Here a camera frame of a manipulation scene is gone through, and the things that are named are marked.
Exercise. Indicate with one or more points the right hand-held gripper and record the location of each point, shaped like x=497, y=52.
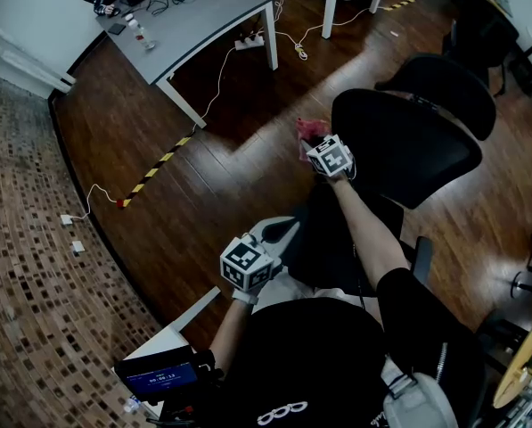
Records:
x=332, y=158

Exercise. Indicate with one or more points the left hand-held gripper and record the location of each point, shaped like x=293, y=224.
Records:
x=243, y=263

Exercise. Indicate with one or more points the pink cloth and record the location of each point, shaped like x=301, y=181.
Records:
x=312, y=127

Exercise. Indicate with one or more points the black mesh chair backrest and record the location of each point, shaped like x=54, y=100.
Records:
x=403, y=150

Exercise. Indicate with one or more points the person's right forearm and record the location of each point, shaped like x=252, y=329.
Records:
x=368, y=239

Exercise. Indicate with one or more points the person's left forearm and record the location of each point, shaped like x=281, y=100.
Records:
x=230, y=337

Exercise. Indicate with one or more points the grey shoulder bag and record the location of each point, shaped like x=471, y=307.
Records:
x=419, y=406

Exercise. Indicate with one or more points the black chair seat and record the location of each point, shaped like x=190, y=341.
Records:
x=323, y=239

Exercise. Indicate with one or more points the person's light trousers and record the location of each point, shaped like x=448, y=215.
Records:
x=292, y=290

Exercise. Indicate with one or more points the white wristband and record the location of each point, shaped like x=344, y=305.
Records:
x=245, y=297

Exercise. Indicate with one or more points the yellow black striped floor strip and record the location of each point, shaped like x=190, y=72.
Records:
x=397, y=5
x=156, y=172

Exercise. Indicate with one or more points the person in black vest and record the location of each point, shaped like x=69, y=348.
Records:
x=314, y=364

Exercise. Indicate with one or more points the black chair armrest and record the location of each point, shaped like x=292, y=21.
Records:
x=421, y=259

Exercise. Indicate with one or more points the black mesh chair headrest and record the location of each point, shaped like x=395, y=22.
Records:
x=452, y=87

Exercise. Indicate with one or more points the white power strip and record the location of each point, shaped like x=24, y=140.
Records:
x=249, y=43

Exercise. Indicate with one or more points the black screen device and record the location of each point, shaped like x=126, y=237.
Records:
x=163, y=375

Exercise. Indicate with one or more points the black visitor chair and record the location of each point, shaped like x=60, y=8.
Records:
x=479, y=43

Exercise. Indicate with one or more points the grey desk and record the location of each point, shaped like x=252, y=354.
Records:
x=203, y=20

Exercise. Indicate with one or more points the white floor adapter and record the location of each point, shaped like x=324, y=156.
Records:
x=78, y=248
x=67, y=219

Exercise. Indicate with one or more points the small plastic bottle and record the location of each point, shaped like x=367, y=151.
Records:
x=132, y=405

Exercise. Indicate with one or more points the black coat rack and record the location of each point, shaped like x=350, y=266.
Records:
x=517, y=285

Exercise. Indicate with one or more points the clear plastic bottle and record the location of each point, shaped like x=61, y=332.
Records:
x=143, y=36

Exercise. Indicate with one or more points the black stool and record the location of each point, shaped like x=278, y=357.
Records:
x=501, y=337

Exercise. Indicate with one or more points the black mouse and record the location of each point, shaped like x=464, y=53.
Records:
x=115, y=11

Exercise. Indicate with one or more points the round wooden table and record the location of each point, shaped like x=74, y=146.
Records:
x=528, y=355

